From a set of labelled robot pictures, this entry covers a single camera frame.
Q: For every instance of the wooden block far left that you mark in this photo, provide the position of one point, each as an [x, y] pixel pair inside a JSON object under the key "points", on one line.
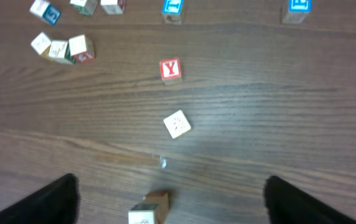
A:
{"points": [[41, 44]]}

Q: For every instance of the red 3 wooden block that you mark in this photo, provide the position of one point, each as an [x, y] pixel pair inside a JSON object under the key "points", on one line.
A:
{"points": [[161, 198]]}

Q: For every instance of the blue top turtle block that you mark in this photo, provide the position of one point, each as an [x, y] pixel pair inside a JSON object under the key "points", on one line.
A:
{"points": [[295, 11]]}

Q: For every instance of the wooden block blue side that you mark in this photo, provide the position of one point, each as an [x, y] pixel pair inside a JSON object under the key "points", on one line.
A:
{"points": [[46, 11]]}

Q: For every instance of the plain top wooden block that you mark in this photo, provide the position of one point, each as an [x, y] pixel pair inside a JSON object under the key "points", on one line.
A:
{"points": [[113, 7]]}

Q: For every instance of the blue top middle block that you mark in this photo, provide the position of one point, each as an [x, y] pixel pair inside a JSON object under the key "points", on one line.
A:
{"points": [[173, 12]]}

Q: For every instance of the red Y wooden block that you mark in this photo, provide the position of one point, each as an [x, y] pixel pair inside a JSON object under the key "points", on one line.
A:
{"points": [[171, 72]]}

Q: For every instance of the green sided wooden block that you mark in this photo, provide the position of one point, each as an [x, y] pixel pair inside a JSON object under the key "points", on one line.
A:
{"points": [[85, 7]]}

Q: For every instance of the plain wooden block yellow side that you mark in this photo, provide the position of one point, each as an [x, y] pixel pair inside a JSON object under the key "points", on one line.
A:
{"points": [[177, 124]]}

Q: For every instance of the wooden block green edge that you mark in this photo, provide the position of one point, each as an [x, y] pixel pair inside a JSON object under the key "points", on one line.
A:
{"points": [[60, 52]]}

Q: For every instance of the wooden block red side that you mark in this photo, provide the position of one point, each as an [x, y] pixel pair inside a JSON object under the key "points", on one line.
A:
{"points": [[81, 48]]}

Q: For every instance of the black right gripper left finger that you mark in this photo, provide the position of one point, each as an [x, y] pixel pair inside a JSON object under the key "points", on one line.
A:
{"points": [[56, 203]]}

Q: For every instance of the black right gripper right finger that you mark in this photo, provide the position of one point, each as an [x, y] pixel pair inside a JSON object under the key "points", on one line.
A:
{"points": [[287, 204]]}

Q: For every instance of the wooden block yellow K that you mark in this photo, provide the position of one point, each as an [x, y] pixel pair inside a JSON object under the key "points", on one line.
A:
{"points": [[144, 213]]}

